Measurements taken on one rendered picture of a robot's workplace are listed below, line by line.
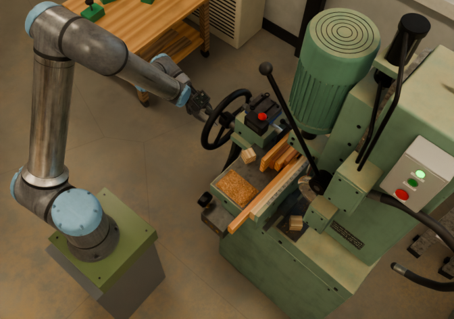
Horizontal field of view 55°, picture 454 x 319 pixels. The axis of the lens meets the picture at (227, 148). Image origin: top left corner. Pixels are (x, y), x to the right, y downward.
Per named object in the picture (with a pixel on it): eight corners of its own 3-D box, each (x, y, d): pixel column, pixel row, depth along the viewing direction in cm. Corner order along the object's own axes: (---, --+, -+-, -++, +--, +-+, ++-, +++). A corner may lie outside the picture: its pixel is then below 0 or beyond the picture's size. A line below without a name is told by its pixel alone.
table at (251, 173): (293, 80, 179) (296, 71, 173) (355, 123, 169) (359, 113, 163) (190, 176, 154) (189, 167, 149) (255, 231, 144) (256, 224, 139)
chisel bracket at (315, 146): (298, 132, 148) (302, 118, 141) (331, 157, 143) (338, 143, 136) (284, 146, 145) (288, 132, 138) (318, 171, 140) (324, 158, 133)
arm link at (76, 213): (88, 257, 148) (75, 238, 133) (52, 230, 153) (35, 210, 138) (118, 222, 155) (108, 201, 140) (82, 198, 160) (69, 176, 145)
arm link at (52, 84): (42, 231, 147) (59, 22, 108) (5, 205, 152) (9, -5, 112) (75, 209, 160) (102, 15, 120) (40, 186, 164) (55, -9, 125)
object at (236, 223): (338, 115, 163) (341, 109, 159) (342, 118, 162) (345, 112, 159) (227, 230, 138) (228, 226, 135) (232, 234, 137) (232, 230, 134)
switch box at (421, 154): (391, 169, 103) (419, 133, 89) (429, 196, 100) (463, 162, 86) (377, 186, 101) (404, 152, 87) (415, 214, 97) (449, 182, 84)
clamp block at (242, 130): (258, 109, 167) (261, 94, 159) (286, 129, 163) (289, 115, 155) (233, 132, 161) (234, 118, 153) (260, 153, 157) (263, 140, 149)
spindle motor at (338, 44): (310, 78, 133) (335, -5, 107) (358, 109, 128) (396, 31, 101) (274, 111, 126) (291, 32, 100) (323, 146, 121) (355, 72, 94)
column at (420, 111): (351, 182, 159) (440, 40, 98) (404, 222, 152) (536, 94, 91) (315, 225, 151) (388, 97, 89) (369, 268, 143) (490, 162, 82)
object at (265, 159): (296, 132, 158) (300, 120, 151) (299, 135, 158) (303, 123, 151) (259, 169, 150) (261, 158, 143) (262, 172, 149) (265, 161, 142)
